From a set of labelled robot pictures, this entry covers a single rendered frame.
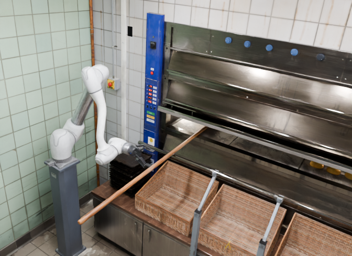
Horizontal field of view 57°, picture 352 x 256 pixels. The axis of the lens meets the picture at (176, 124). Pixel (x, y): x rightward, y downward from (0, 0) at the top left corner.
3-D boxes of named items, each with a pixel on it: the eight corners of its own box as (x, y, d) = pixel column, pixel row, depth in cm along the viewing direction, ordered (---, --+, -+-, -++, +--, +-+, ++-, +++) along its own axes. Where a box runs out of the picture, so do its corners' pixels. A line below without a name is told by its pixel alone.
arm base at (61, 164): (41, 163, 262) (40, 157, 260) (64, 153, 279) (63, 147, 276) (55, 171, 253) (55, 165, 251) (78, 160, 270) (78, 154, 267)
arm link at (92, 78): (100, 90, 234) (106, 84, 246) (90, 66, 227) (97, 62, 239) (84, 95, 237) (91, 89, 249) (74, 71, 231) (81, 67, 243)
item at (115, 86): (112, 86, 319) (112, 76, 314) (120, 88, 314) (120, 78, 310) (107, 88, 313) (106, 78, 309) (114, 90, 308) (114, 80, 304)
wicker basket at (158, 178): (165, 182, 320) (167, 158, 308) (216, 206, 293) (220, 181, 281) (133, 208, 283) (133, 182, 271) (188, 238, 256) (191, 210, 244)
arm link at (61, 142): (47, 158, 258) (44, 134, 249) (57, 147, 275) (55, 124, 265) (66, 161, 257) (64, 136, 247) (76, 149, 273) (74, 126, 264)
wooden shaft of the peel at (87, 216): (80, 226, 179) (80, 222, 177) (76, 224, 180) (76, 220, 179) (215, 122, 312) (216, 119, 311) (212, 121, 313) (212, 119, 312)
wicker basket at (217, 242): (219, 208, 292) (222, 182, 280) (281, 235, 266) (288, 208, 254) (191, 240, 254) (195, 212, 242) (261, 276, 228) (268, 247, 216)
